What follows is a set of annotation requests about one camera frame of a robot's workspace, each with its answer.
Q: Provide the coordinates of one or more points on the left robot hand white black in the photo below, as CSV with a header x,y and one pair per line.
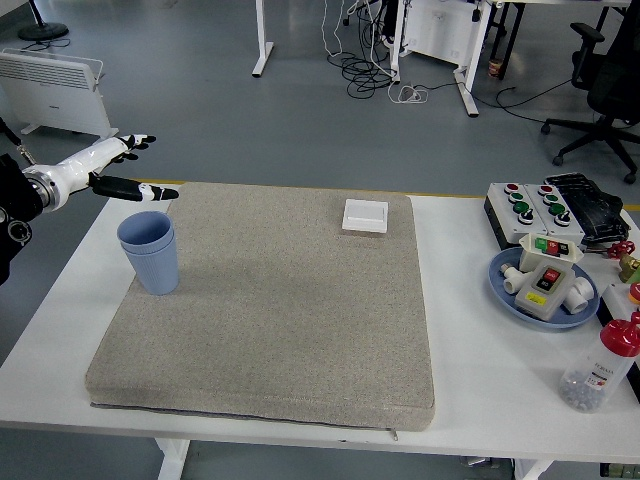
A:
x,y
80,167

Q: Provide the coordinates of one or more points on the blue ribbed plastic cup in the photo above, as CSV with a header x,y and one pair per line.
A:
x,y
145,227
157,272

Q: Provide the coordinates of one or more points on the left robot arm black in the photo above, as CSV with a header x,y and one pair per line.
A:
x,y
10,200

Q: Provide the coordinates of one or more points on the white panel heater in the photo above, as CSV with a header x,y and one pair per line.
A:
x,y
50,100

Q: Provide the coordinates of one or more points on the black fan stand base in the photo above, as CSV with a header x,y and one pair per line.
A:
x,y
42,32

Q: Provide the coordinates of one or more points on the white desk leg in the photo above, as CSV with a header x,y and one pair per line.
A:
x,y
261,30

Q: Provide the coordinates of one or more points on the grey-brown cushion mat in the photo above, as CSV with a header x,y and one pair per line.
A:
x,y
310,320

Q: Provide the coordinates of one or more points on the white table leg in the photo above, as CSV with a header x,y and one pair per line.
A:
x,y
532,471
172,460

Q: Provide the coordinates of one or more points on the white desk with panel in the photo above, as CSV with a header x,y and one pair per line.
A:
x,y
440,30

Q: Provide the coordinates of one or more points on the small can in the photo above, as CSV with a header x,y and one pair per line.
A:
x,y
495,69

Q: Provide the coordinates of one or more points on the white four-button control box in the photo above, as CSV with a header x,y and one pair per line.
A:
x,y
505,220
567,230

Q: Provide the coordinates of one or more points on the blue round plate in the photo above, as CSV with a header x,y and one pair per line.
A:
x,y
500,295

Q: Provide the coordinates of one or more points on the white pipe tee fitting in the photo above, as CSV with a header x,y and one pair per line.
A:
x,y
512,282
580,295

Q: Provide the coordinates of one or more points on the black foot pedal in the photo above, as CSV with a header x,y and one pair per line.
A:
x,y
595,210

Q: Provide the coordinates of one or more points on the black office chair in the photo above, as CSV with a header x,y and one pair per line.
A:
x,y
615,85

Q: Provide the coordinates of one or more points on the brass valve red handwheel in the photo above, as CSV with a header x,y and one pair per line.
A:
x,y
622,250

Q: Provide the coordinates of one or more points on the emergency stop button box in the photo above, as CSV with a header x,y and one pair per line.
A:
x,y
617,305

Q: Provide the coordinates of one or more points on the clear bottle red cap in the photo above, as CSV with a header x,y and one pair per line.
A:
x,y
600,365

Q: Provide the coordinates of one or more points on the white wall switch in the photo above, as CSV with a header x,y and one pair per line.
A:
x,y
365,216

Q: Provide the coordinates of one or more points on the beige green-red push-button switch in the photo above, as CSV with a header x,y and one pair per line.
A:
x,y
550,250

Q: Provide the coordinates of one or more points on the beige red-black push-button switch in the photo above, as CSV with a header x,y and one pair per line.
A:
x,y
542,292

